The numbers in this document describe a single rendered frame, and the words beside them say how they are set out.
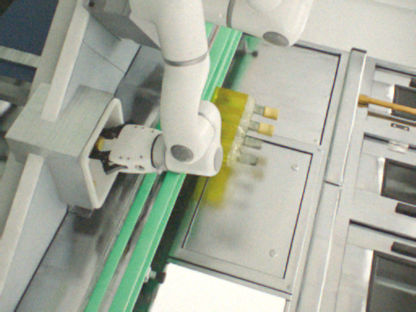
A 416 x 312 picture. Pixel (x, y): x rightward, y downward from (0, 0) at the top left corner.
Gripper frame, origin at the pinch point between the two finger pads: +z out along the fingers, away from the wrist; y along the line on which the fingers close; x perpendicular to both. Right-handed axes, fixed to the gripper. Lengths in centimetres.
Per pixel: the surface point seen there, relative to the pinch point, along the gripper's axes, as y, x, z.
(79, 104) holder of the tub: 1.5, 11.5, 0.2
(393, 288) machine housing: 4, -58, -64
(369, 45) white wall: 409, -356, -8
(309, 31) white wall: 410, -339, 59
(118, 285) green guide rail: -22.9, -20.7, -7.5
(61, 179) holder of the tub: -10.7, 1.1, 3.2
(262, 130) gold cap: 31, -30, -26
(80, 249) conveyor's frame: -18.5, -15.9, 2.5
